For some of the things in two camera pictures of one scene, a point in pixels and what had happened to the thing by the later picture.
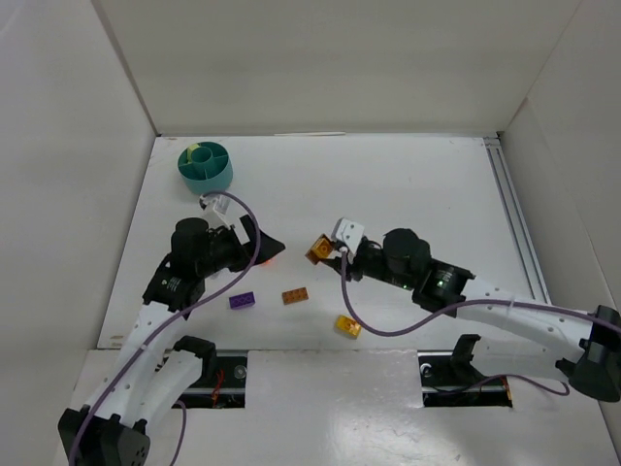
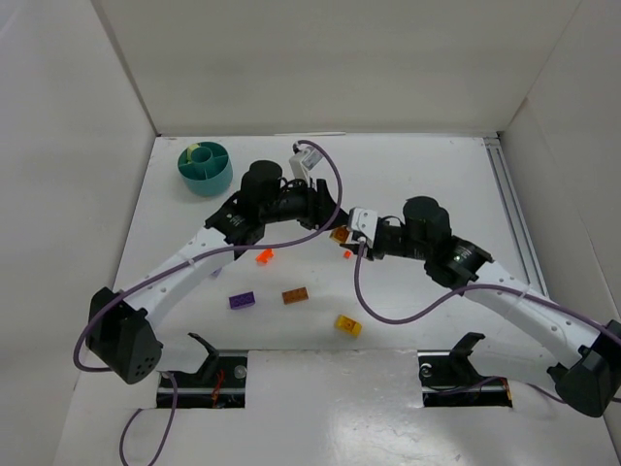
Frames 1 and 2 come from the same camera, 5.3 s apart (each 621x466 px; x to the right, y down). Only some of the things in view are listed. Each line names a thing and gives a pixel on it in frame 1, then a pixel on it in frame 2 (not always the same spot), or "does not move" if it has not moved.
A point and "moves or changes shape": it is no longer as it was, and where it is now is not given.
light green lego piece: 189,150 does not move
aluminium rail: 534,272 does not move
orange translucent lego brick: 320,249 moves or changes shape
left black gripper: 243,247 to 319,203
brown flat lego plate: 295,295 does not move
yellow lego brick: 347,325 does not move
